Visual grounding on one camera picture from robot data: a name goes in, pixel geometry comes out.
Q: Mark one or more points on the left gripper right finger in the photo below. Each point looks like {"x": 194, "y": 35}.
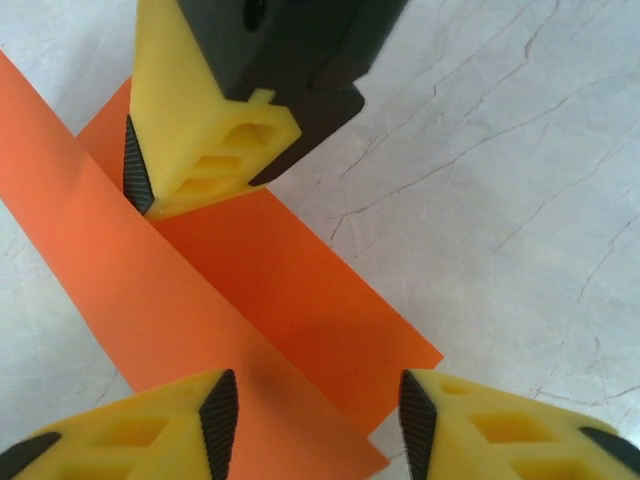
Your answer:
{"x": 500, "y": 440}

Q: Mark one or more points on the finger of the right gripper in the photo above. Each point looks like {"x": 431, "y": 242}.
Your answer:
{"x": 175, "y": 110}

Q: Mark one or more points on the orange cloth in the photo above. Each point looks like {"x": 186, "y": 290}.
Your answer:
{"x": 280, "y": 280}

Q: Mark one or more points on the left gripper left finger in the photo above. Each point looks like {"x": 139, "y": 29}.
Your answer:
{"x": 150, "y": 435}

